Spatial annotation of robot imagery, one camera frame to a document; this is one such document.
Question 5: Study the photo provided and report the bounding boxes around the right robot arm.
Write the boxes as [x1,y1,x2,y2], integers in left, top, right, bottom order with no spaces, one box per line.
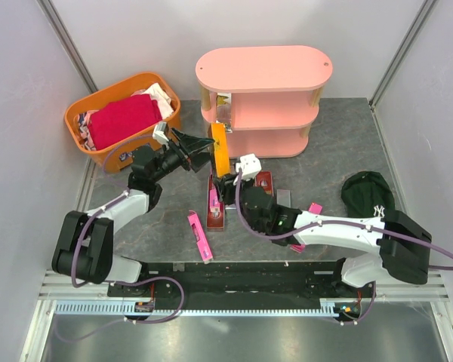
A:
[212,174,431,297]

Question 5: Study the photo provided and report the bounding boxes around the orange R.O toothpaste box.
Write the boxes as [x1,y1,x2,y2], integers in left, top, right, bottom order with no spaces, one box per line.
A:
[210,123,230,177]

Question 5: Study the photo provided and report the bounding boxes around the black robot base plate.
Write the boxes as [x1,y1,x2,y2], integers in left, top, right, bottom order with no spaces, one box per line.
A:
[107,259,377,302]

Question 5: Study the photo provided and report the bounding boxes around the red 3d toothpaste box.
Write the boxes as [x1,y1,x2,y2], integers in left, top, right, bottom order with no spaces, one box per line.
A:
[255,171,273,193]
[206,189,225,232]

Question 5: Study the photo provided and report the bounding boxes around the red folded cloth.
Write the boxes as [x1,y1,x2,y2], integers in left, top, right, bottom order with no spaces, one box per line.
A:
[88,94,162,150]

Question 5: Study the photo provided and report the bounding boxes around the red 3D toothpaste box right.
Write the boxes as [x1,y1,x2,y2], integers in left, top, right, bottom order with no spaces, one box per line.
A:
[255,171,273,193]

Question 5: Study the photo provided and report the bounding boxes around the pink three-tier shelf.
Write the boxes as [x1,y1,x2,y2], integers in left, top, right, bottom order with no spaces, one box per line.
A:
[196,45,333,158]

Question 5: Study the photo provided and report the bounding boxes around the grey slotted cable duct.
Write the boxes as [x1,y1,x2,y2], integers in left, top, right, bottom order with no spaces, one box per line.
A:
[54,300,360,318]

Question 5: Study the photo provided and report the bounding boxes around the silver toothpaste box right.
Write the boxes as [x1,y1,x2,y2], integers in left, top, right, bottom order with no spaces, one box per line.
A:
[276,189,291,207]

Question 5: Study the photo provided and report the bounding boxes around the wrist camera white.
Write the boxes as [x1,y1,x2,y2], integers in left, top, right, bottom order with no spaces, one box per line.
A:
[153,121,169,146]
[235,153,262,180]

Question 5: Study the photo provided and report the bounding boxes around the red 3D toothpaste box left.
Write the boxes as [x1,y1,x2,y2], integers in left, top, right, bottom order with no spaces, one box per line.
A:
[206,189,225,232]

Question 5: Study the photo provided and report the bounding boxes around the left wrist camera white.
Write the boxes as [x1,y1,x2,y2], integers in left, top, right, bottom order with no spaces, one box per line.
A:
[153,121,169,146]

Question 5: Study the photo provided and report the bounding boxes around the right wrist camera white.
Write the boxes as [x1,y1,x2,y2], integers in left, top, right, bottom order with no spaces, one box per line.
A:
[235,153,262,180]

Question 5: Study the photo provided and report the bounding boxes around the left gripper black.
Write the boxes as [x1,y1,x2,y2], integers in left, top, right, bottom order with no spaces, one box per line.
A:
[151,127,215,183]

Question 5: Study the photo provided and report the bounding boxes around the dark green baseball cap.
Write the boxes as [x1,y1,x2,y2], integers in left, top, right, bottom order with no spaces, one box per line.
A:
[341,171,396,218]

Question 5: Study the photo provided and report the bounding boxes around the pink toothpaste box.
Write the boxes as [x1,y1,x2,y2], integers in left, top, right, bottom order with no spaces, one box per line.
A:
[290,202,322,253]
[187,210,214,264]
[208,175,221,218]

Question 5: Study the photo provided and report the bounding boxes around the white and patterned cloths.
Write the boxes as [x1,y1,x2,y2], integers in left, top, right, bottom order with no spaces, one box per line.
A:
[74,83,174,151]

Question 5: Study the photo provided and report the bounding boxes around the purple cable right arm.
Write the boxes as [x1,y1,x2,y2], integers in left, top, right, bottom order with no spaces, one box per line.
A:
[233,169,453,327]

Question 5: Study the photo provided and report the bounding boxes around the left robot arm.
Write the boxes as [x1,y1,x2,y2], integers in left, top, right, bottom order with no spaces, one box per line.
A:
[51,122,214,296]

